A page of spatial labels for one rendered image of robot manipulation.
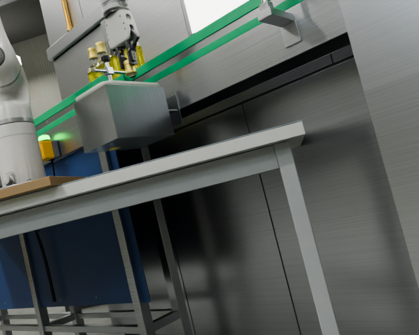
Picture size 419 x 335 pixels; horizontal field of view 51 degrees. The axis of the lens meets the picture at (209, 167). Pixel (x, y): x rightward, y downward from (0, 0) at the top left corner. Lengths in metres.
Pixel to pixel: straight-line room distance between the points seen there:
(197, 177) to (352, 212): 0.50
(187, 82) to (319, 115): 0.42
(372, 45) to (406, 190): 0.29
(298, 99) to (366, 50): 0.52
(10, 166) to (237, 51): 0.71
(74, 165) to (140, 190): 0.66
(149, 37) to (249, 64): 0.65
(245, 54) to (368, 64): 0.45
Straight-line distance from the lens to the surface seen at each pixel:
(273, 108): 1.48
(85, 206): 1.24
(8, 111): 1.37
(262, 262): 1.59
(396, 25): 0.93
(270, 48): 1.25
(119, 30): 1.46
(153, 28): 1.83
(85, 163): 1.74
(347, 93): 1.36
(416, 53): 0.91
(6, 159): 1.35
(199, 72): 1.39
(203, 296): 1.82
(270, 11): 1.13
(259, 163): 1.12
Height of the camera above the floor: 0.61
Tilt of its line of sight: 4 degrees up
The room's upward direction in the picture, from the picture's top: 14 degrees counter-clockwise
